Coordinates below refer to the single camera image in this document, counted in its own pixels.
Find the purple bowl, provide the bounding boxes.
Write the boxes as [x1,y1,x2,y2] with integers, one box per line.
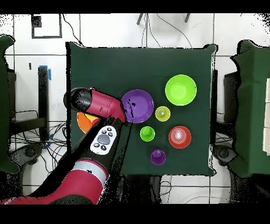
[120,89,155,124]

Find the large yellow-orange bowl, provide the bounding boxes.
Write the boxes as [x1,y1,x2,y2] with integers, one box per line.
[76,111,100,134]

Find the green stepped cup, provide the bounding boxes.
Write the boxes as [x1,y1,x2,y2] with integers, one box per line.
[139,126,156,143]

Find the yellow tapered cup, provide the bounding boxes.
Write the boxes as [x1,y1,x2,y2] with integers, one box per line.
[155,106,171,123]

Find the purple cup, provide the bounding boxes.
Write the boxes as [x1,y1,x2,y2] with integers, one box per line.
[150,148,167,166]

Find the green bowl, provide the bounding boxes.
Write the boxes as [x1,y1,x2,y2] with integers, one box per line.
[165,74,198,106]

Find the dark green tablecloth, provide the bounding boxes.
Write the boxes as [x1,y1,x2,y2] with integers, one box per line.
[66,41,218,177]

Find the orange-red bowl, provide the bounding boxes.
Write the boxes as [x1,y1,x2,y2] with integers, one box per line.
[168,125,192,150]

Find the blue tape strip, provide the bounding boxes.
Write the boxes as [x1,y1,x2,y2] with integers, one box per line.
[38,64,52,81]

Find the black stand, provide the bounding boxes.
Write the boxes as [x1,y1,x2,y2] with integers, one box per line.
[8,66,50,141]

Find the black box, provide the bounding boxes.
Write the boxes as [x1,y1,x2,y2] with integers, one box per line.
[223,71,240,124]

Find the grey office chair base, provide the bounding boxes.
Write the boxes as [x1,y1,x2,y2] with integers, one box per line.
[212,144,238,166]

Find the dark office chair base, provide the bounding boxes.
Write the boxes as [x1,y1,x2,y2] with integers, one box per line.
[9,143,45,172]

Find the green cloth covered table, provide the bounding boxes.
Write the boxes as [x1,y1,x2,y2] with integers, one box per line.
[228,39,270,179]
[0,34,21,175]

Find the white boxes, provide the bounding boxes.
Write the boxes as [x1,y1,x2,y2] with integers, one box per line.
[262,78,270,156]

